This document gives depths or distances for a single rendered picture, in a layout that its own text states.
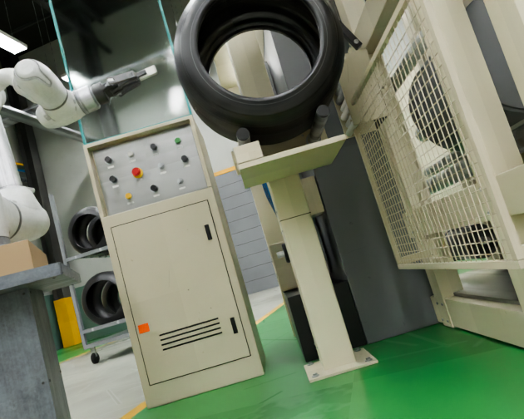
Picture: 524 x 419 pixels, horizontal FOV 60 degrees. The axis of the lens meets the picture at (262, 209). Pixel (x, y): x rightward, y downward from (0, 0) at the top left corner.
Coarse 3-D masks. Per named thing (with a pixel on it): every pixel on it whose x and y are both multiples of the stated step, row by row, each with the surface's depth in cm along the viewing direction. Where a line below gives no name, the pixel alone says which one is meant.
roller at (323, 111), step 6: (318, 108) 152; (324, 108) 151; (318, 114) 151; (324, 114) 151; (318, 120) 155; (324, 120) 154; (312, 126) 167; (318, 126) 161; (312, 132) 171; (318, 132) 168; (312, 138) 177; (318, 138) 176
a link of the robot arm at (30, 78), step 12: (24, 60) 141; (36, 60) 143; (0, 72) 151; (12, 72) 148; (24, 72) 140; (36, 72) 141; (48, 72) 144; (0, 84) 155; (12, 84) 146; (24, 84) 141; (36, 84) 142; (48, 84) 145; (60, 84) 150; (24, 96) 149; (36, 96) 146; (48, 96) 147; (60, 96) 151; (48, 108) 153
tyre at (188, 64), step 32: (192, 0) 157; (224, 0) 172; (256, 0) 177; (288, 0) 174; (320, 0) 153; (192, 32) 152; (224, 32) 182; (288, 32) 182; (320, 32) 151; (192, 64) 151; (320, 64) 150; (192, 96) 154; (224, 96) 149; (288, 96) 149; (320, 96) 152; (224, 128) 159; (256, 128) 153; (288, 128) 156
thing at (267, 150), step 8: (296, 136) 186; (304, 136) 186; (320, 136) 186; (280, 144) 185; (288, 144) 185; (296, 144) 185; (304, 144) 185; (232, 152) 185; (264, 152) 185; (272, 152) 185
